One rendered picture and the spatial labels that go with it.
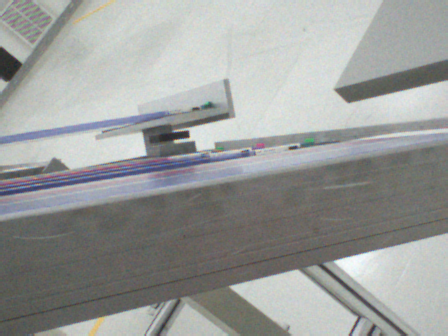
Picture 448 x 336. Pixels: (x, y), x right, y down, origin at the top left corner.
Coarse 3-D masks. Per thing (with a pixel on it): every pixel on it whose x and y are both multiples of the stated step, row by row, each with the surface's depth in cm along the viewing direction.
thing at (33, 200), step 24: (336, 144) 77; (360, 144) 70; (384, 144) 64; (408, 144) 59; (192, 168) 69; (216, 168) 63; (240, 168) 58; (264, 168) 54; (24, 192) 67; (48, 192) 62; (72, 192) 57; (96, 192) 53; (120, 192) 50
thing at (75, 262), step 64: (192, 192) 47; (256, 192) 49; (320, 192) 51; (384, 192) 53; (0, 256) 42; (64, 256) 43; (128, 256) 45; (192, 256) 47; (256, 256) 49; (320, 256) 51; (0, 320) 42; (64, 320) 43
